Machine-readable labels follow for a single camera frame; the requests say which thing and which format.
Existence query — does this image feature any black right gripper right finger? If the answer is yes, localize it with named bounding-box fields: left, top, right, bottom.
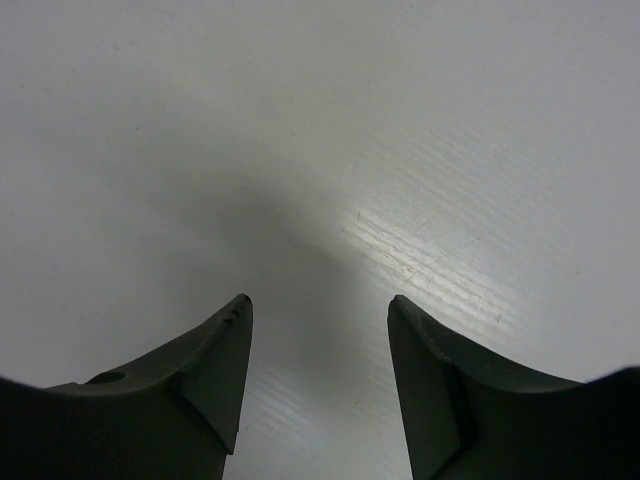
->
left=387, top=295, right=639, bottom=479

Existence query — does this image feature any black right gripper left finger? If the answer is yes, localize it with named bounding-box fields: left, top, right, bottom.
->
left=1, top=294, right=253, bottom=479

